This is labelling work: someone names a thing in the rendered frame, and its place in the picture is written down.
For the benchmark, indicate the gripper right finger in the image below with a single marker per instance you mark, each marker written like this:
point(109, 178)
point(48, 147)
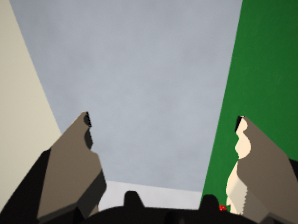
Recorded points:
point(263, 185)

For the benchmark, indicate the red die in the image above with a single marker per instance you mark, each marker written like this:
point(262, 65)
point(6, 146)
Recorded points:
point(223, 208)

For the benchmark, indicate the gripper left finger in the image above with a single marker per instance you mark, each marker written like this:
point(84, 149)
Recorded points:
point(65, 184)

